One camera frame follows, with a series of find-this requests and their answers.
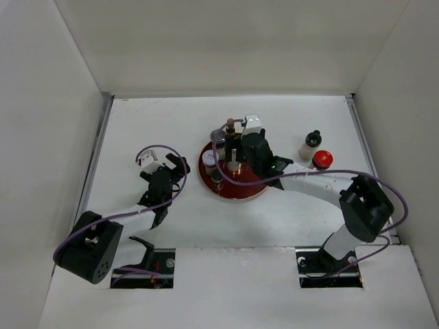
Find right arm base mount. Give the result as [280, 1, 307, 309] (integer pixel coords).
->
[296, 249, 363, 289]

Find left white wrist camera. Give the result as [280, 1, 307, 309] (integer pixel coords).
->
[135, 149, 164, 174]

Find red round tray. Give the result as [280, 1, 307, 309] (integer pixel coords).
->
[198, 143, 268, 200]

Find white bottle black cap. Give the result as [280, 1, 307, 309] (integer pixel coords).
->
[298, 130, 322, 160]

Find small yellow label sauce bottle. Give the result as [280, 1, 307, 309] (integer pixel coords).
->
[225, 118, 236, 138]

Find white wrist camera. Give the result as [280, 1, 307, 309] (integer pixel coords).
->
[241, 114, 263, 136]
[135, 149, 164, 174]

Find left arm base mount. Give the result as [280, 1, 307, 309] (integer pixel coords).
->
[110, 236, 176, 289]

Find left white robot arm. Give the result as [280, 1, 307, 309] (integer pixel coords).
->
[53, 149, 190, 284]

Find jar with white red lid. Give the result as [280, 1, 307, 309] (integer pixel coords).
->
[202, 149, 217, 176]

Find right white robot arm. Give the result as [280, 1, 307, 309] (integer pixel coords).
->
[237, 132, 394, 271]

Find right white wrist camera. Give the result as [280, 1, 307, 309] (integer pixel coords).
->
[241, 114, 263, 136]

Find silver lid tall canister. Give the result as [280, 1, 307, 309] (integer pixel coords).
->
[226, 149, 240, 173]

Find red lid sauce jar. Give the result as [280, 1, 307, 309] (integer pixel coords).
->
[309, 150, 333, 171]

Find salt grinder black cap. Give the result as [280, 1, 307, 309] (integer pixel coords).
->
[210, 130, 226, 160]

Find small black cap pepper bottle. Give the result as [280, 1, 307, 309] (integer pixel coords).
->
[211, 169, 224, 191]

